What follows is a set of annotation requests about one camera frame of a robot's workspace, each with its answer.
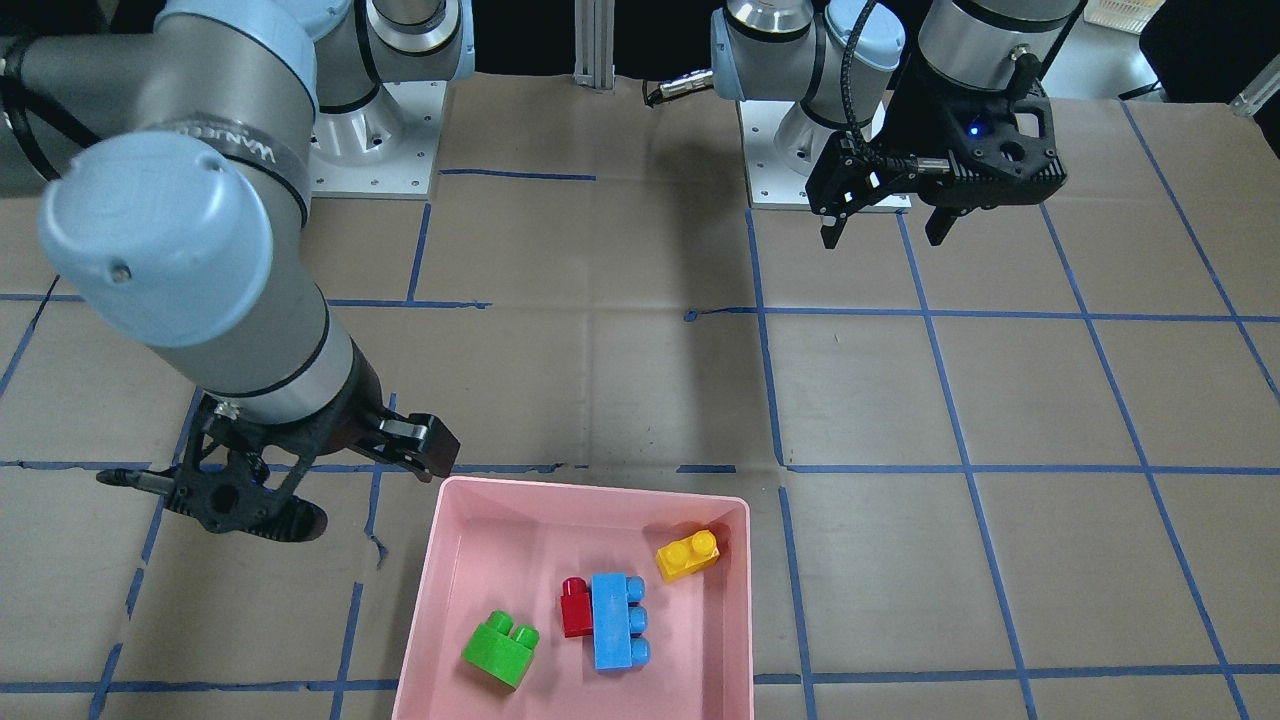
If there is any blue toy block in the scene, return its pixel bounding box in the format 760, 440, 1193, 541
590, 571, 652, 673

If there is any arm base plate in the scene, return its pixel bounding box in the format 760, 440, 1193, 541
736, 95, 913, 213
308, 81, 449, 200

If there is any pink plastic box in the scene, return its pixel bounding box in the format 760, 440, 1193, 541
393, 477, 755, 719

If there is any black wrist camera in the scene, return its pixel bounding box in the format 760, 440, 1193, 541
374, 413, 461, 482

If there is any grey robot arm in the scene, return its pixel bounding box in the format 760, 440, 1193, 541
3, 1, 475, 543
645, 1, 1080, 249

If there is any yellow toy block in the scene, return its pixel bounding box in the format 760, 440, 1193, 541
655, 529, 721, 584

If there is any green toy block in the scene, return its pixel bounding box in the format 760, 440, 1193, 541
461, 609, 541, 689

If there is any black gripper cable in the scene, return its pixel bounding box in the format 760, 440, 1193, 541
840, 0, 891, 161

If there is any aluminium frame post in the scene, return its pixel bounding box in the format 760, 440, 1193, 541
572, 0, 616, 94

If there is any red toy block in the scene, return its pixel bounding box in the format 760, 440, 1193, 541
559, 577, 594, 638

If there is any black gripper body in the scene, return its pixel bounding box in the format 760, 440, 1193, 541
806, 60, 1068, 217
163, 360, 401, 543

